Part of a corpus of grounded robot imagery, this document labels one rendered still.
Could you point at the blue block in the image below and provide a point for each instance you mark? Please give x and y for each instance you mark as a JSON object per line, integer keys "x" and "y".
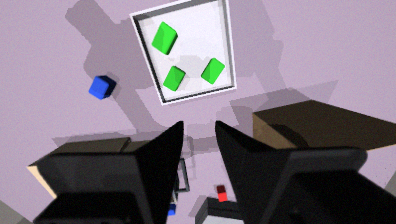
{"x": 172, "y": 209}
{"x": 102, "y": 87}

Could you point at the green block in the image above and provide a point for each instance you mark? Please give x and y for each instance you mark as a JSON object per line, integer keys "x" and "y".
{"x": 212, "y": 70}
{"x": 174, "y": 78}
{"x": 165, "y": 38}

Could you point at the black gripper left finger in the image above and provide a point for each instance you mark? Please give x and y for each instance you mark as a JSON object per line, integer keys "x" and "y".
{"x": 149, "y": 172}

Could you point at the white square tray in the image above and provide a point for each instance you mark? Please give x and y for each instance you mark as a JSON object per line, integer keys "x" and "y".
{"x": 204, "y": 32}

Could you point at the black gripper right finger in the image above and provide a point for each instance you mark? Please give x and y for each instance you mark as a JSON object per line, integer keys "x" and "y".
{"x": 259, "y": 173}

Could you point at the red block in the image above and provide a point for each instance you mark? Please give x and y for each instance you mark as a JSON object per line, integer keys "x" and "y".
{"x": 221, "y": 193}

